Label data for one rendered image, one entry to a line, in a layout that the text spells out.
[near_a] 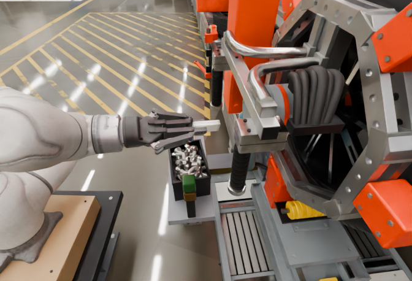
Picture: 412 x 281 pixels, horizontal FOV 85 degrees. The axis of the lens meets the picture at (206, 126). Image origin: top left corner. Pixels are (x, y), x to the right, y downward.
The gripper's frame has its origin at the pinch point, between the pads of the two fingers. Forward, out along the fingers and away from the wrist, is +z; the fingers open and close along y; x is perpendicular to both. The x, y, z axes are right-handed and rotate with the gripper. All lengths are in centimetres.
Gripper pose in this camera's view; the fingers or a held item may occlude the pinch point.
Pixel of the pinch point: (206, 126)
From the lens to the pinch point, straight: 58.4
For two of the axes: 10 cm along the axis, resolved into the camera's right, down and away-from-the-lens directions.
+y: -2.1, -7.8, 5.9
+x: -1.5, 6.2, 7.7
